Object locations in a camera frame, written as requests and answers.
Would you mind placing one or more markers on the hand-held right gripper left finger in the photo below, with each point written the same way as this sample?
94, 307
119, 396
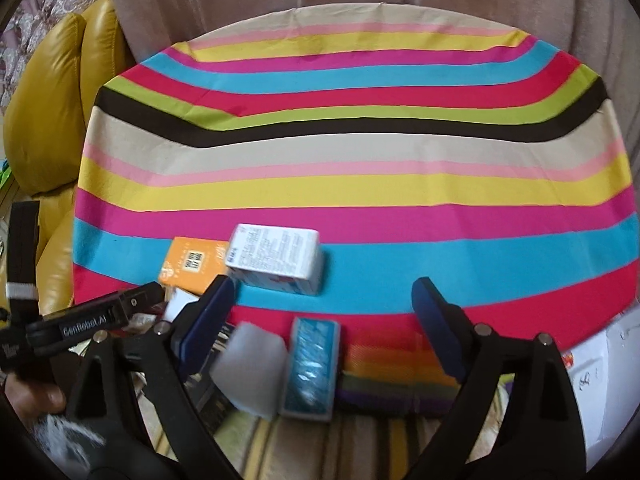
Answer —
210, 320

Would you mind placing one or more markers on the orange box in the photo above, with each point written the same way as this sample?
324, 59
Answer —
190, 265

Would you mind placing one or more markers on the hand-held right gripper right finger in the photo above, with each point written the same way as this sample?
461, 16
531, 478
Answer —
442, 330

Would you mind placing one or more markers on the yellow leather sofa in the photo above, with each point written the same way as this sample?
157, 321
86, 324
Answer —
45, 110

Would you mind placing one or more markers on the floral patterned fabric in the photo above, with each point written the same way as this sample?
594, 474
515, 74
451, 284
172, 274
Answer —
45, 5

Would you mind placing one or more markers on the blue patterned box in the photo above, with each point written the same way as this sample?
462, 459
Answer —
310, 365

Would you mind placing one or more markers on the striped colourful tablecloth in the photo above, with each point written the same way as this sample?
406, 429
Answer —
350, 150

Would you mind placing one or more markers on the person's left hand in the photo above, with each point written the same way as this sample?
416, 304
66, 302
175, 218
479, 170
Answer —
35, 400

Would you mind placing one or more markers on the small white box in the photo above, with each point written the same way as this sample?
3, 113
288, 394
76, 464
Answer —
177, 305

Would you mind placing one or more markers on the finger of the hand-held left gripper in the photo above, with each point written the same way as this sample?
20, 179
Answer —
142, 300

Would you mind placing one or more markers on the purple cardboard box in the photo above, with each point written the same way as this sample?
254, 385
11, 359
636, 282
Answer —
600, 370

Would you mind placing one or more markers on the white box with blue text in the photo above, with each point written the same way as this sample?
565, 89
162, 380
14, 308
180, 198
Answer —
275, 255

